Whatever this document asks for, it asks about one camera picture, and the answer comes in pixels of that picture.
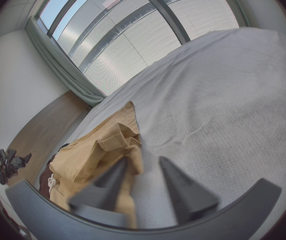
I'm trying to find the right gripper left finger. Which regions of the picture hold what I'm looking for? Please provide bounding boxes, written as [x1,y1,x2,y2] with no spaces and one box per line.
[69,158,129,213]

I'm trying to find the grey-green curtain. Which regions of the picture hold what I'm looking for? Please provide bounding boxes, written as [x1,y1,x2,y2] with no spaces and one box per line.
[25,16,106,107]

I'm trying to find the maroon garment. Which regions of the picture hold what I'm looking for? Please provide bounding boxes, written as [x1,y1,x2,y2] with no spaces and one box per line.
[39,155,58,197]

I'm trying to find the window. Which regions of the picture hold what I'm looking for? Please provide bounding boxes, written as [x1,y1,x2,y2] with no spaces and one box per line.
[37,0,248,97]

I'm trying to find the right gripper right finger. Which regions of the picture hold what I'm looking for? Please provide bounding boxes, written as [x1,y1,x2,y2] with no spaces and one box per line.
[159,156,220,222]

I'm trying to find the bed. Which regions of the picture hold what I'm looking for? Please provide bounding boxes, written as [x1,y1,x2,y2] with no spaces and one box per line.
[7,26,286,231]

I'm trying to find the tan shorts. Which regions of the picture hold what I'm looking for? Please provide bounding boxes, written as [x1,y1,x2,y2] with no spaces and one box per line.
[49,101,144,229]

